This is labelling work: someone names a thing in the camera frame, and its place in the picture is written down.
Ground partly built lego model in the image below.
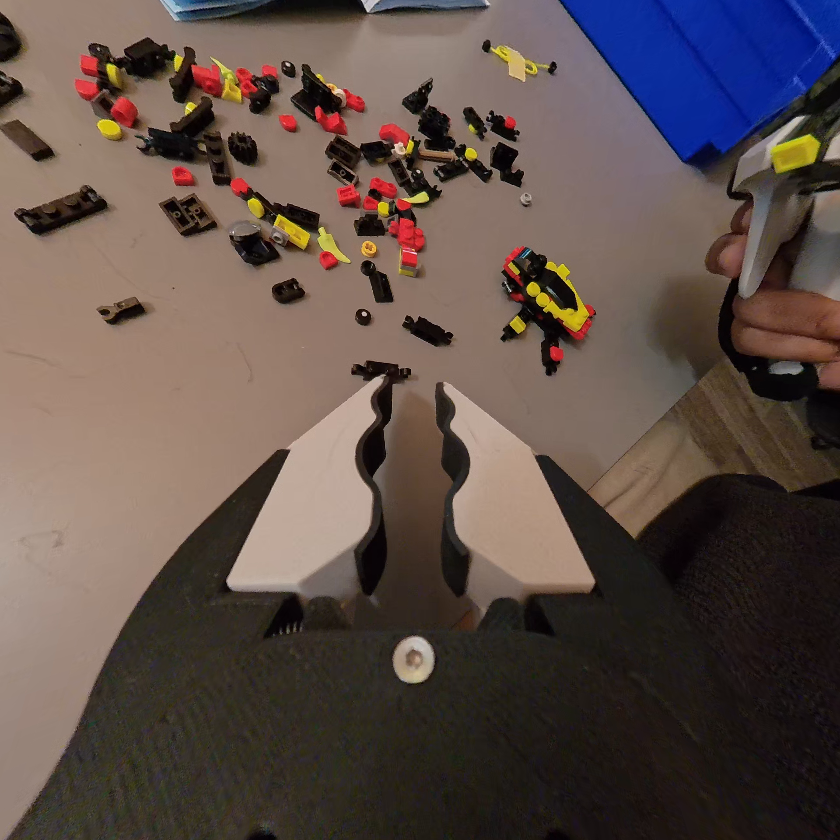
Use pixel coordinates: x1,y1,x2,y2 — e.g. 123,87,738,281
500,246,597,376

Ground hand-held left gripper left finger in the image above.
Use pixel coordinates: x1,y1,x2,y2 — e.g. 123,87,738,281
225,375,395,605

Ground blue plastic bin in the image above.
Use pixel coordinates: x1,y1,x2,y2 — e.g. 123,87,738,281
560,0,840,165

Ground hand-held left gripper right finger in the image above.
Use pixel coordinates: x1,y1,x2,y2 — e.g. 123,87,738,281
435,382,597,623

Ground person's right hand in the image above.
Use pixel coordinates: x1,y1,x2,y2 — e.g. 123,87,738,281
705,200,840,388

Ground lime lego string with tag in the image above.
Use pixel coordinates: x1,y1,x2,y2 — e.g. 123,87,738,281
482,39,559,83

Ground small yellow lego tile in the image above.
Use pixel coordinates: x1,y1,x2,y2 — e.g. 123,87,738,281
770,135,823,175

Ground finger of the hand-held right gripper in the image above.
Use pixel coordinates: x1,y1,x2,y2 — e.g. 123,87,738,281
726,117,811,202
796,126,840,196

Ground lego instruction booklet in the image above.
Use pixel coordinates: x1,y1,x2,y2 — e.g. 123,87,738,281
159,0,491,22

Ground scattered loose lego pieces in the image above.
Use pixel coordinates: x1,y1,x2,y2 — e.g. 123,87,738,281
0,13,536,327

